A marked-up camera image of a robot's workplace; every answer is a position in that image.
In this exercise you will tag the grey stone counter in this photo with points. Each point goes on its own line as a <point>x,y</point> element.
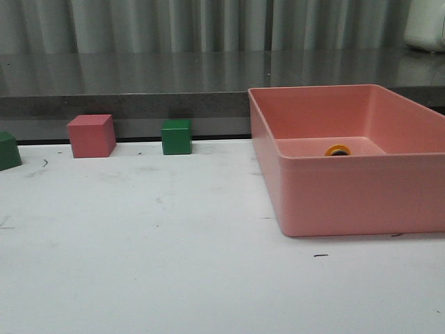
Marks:
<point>41,93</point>

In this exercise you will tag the yellow push button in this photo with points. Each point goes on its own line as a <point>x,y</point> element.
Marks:
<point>338,150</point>

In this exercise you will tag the white appliance on counter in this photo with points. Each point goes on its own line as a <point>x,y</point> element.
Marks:
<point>425,25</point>

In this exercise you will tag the pink plastic bin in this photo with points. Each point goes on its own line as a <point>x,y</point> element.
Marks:
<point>393,181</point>

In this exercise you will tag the pink wooden cube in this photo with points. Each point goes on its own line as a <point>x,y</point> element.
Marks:
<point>92,136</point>

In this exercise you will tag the green wooden cube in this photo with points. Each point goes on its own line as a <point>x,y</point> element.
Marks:
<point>176,137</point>

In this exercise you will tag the grey pleated curtain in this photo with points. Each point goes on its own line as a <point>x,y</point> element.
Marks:
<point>55,27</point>

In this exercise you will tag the green cube at left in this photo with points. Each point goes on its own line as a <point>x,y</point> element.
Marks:
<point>9,153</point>

